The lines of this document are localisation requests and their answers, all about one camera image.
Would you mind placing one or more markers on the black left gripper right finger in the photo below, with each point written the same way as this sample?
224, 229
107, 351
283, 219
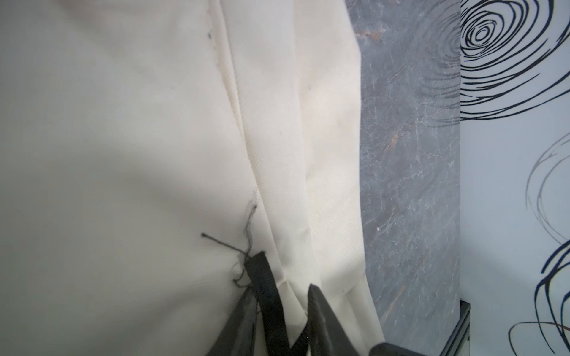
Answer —
326, 335

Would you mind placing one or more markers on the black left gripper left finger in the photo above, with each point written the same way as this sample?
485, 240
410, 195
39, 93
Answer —
239, 333

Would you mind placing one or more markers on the cream canvas backpack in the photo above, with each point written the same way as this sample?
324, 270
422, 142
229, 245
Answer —
146, 146

